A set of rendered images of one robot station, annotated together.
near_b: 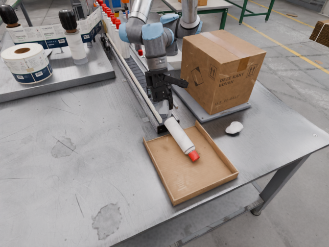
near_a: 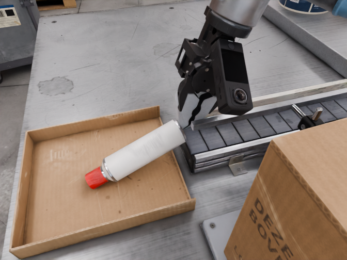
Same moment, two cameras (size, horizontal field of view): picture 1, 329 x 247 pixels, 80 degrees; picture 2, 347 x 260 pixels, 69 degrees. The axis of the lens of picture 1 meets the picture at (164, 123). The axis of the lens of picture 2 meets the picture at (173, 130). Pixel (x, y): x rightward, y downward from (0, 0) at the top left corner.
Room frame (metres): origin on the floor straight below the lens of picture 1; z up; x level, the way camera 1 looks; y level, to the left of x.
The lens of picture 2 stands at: (0.64, -0.36, 1.27)
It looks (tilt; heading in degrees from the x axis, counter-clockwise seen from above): 47 degrees down; 97
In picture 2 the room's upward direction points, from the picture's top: straight up
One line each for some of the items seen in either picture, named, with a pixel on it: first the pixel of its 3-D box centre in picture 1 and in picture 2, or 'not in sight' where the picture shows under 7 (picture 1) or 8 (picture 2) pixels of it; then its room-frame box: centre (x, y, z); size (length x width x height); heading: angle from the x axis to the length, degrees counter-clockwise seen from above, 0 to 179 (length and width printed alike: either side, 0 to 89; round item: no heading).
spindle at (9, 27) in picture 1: (15, 31); not in sight; (1.29, 0.93, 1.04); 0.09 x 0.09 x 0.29
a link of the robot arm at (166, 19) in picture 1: (169, 26); not in sight; (1.32, -0.03, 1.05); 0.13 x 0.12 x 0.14; 71
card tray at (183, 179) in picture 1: (186, 156); (103, 166); (0.46, -0.09, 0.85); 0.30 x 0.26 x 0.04; 24
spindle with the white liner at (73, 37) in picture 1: (73, 37); not in sight; (1.19, 0.54, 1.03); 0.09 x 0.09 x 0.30
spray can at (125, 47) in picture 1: (124, 42); not in sight; (1.25, 0.25, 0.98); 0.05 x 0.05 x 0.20
